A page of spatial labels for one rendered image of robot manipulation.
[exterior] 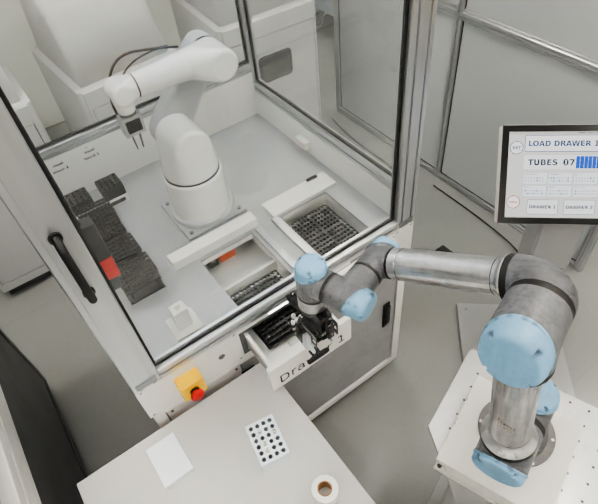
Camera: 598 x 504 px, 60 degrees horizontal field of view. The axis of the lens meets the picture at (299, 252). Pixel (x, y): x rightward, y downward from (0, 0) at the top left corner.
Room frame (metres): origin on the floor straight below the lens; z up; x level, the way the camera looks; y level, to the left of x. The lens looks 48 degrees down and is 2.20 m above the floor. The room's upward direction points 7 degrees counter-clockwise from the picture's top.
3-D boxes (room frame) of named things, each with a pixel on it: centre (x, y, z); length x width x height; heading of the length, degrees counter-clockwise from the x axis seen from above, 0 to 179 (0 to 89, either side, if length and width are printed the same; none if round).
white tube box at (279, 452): (0.59, 0.15, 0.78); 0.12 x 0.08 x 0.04; 20
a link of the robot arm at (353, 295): (0.71, -0.11, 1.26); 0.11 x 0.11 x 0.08; 49
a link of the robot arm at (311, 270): (0.76, -0.02, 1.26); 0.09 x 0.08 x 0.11; 49
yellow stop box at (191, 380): (0.74, 0.35, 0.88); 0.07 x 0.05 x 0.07; 120
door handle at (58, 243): (0.69, 0.44, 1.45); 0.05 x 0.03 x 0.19; 30
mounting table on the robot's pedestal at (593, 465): (0.50, -0.52, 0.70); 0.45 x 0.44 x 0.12; 50
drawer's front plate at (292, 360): (0.80, 0.00, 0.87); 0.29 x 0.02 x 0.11; 120
